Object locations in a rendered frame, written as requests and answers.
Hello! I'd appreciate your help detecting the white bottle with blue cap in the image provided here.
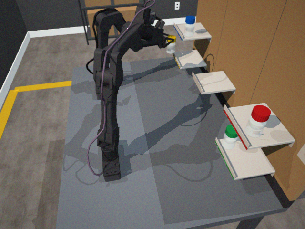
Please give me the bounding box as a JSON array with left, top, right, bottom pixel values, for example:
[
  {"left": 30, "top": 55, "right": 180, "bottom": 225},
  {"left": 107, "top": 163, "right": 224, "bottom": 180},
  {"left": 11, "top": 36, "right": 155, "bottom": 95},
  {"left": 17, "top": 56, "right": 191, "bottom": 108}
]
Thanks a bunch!
[{"left": 184, "top": 16, "right": 195, "bottom": 37}]

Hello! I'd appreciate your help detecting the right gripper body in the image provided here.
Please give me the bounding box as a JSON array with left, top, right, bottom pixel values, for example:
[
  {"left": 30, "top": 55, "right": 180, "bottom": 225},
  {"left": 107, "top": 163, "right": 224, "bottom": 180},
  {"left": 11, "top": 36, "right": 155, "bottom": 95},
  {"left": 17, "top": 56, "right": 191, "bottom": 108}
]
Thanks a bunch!
[{"left": 140, "top": 14, "right": 163, "bottom": 43}]

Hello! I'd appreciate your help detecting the clear bottle with green cap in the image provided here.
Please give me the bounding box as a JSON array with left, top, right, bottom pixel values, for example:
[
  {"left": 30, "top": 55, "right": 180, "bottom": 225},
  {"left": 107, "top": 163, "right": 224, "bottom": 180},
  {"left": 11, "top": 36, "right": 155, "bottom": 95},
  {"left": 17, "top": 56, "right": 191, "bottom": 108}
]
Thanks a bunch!
[{"left": 222, "top": 125, "right": 238, "bottom": 150}]

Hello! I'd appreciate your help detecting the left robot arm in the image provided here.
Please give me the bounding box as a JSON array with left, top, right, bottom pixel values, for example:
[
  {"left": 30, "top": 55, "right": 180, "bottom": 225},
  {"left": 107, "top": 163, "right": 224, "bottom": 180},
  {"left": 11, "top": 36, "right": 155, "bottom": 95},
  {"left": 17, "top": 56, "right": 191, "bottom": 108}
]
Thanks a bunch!
[{"left": 95, "top": 10, "right": 150, "bottom": 52}]

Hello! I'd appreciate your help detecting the clear glass bottle with yellow cap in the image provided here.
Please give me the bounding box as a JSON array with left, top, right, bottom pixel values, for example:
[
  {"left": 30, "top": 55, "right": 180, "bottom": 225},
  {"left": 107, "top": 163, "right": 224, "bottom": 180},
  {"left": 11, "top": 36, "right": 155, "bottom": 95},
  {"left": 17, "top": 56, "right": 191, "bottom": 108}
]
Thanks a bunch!
[{"left": 166, "top": 35, "right": 176, "bottom": 54}]

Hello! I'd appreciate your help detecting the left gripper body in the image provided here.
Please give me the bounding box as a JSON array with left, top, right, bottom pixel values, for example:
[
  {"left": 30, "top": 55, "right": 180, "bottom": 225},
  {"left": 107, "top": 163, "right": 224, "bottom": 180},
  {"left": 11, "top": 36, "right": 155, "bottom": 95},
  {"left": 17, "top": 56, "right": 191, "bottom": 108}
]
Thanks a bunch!
[{"left": 150, "top": 21, "right": 164, "bottom": 48}]

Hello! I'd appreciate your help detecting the clear bottle with red cap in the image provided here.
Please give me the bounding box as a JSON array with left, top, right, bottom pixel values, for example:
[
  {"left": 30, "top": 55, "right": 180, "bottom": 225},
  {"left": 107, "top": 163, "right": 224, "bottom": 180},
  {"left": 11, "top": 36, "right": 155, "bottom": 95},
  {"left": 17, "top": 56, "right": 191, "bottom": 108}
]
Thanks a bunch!
[{"left": 245, "top": 105, "right": 271, "bottom": 138}]

